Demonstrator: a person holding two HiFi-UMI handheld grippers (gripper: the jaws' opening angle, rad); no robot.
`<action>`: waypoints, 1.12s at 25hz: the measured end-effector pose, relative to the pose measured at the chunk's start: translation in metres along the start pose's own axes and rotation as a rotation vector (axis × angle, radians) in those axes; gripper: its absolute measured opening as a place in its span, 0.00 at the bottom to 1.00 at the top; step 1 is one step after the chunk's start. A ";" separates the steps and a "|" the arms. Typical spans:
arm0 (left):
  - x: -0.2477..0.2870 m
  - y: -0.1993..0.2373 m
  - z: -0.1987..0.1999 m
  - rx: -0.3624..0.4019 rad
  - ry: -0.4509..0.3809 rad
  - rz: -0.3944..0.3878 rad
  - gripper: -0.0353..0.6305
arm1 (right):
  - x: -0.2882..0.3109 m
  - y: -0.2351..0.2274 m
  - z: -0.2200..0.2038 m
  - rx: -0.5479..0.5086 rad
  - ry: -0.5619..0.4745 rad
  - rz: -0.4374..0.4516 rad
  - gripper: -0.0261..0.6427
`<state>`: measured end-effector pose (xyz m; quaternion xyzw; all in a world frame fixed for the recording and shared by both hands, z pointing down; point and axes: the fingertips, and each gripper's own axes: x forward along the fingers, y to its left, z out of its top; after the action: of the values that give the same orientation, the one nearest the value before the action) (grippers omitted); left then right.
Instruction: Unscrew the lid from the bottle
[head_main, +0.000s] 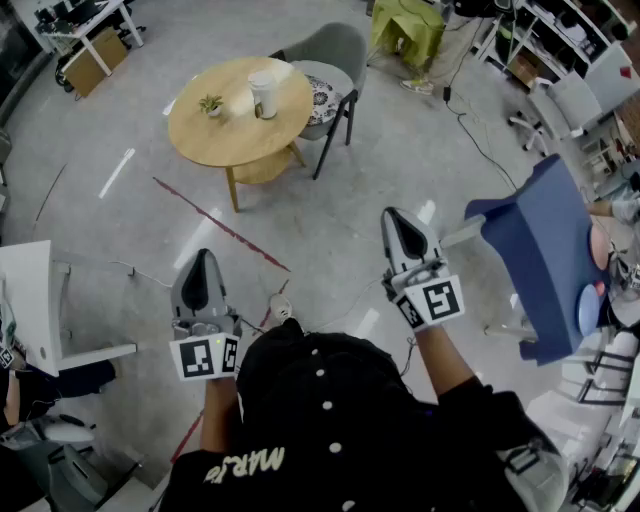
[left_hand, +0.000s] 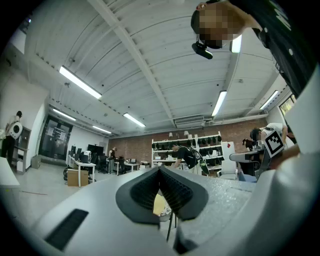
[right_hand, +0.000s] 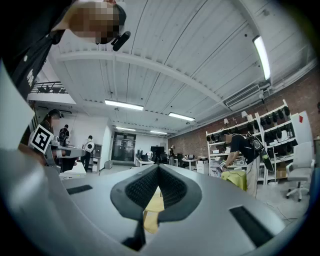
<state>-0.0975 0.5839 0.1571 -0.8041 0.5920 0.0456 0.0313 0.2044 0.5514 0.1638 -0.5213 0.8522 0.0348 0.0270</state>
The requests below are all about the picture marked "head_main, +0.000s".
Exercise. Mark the small potted green plant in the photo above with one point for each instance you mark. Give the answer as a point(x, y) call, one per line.
point(211, 105)

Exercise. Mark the person in black shirt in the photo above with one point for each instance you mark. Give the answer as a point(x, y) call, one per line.
point(350, 440)

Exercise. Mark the white shelf rack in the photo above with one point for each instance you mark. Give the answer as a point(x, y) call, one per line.
point(555, 30)

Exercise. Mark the round wooden table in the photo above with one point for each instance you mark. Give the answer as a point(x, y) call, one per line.
point(225, 140)

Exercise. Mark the person's white shoe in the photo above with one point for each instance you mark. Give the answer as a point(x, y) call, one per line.
point(281, 307)

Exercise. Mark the grey shell chair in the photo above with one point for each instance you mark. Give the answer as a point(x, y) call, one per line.
point(330, 47)

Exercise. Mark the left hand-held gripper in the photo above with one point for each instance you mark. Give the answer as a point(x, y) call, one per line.
point(200, 357)

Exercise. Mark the white desk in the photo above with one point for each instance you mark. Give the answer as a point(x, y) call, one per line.
point(27, 295)
point(100, 20)

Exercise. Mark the person's left forearm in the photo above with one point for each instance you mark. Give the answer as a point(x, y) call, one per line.
point(217, 415)

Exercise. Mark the pink round object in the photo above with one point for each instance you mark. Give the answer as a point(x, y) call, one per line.
point(600, 247)

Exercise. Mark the cardboard box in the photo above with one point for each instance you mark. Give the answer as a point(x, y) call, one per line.
point(95, 60)

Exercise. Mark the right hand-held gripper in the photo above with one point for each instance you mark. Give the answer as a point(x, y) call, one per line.
point(437, 300)

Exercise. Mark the blue round plate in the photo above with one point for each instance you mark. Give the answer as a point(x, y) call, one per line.
point(590, 307)

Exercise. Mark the yellow-green cloth cover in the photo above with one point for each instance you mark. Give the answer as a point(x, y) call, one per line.
point(407, 27)

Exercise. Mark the white lidded paper cup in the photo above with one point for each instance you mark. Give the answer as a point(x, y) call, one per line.
point(268, 104)

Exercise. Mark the patterned seat cushion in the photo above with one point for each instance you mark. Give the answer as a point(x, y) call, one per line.
point(322, 100)

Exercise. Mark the white office chair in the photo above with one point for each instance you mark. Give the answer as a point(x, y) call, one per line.
point(565, 107)

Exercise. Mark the person's right forearm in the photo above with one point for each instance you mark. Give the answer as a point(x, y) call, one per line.
point(442, 360)

